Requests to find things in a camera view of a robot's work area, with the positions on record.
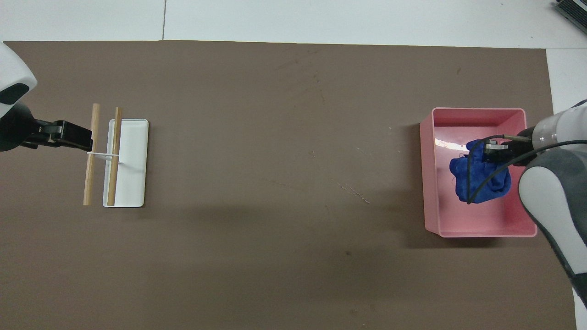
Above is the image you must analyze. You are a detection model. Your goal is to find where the white towel rack base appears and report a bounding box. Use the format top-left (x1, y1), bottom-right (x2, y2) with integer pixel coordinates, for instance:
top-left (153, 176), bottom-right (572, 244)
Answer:
top-left (87, 119), bottom-right (149, 208)

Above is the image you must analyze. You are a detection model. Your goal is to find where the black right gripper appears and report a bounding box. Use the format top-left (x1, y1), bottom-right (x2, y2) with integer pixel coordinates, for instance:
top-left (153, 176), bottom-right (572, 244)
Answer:
top-left (485, 128), bottom-right (536, 162)

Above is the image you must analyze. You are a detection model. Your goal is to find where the brown table mat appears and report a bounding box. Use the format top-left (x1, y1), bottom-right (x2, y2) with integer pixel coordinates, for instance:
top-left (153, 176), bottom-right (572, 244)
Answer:
top-left (0, 40), bottom-right (577, 330)

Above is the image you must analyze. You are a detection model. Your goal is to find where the blue towel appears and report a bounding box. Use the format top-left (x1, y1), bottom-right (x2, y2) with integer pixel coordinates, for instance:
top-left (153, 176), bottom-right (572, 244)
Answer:
top-left (449, 139), bottom-right (512, 205)

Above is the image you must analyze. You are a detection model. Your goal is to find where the pink plastic bin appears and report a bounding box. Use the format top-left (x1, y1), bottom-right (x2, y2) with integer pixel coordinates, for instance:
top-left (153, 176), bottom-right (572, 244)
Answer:
top-left (420, 107), bottom-right (537, 238)

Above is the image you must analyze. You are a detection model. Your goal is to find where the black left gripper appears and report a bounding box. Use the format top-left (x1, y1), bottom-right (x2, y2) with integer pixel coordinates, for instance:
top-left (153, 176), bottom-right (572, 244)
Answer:
top-left (0, 103), bottom-right (94, 152)

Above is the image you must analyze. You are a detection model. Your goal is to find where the black ribbed device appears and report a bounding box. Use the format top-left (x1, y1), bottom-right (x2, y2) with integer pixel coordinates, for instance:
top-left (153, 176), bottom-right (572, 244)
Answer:
top-left (554, 0), bottom-right (587, 22)

